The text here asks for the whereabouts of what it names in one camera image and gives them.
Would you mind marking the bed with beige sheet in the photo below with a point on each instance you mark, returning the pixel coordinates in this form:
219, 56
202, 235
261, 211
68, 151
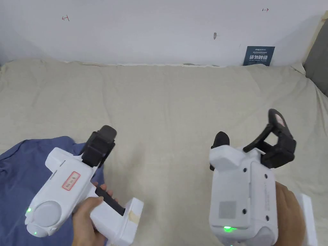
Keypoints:
166, 102

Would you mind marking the dark blue sign card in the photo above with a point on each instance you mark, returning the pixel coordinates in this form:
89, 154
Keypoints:
258, 55

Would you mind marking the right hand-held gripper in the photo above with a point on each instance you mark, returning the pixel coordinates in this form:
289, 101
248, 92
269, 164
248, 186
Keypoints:
238, 189

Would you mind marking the person's left hand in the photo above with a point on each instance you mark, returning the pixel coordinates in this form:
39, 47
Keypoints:
84, 225

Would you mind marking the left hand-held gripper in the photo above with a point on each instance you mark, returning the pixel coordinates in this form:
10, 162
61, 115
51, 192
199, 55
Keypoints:
55, 184

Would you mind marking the dark blue shirt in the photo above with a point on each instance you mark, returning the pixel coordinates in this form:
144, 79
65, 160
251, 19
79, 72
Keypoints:
15, 179

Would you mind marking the grey padded headboard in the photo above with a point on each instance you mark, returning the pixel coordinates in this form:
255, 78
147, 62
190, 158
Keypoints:
317, 61

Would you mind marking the person's right hand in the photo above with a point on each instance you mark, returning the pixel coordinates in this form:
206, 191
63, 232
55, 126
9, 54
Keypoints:
289, 220

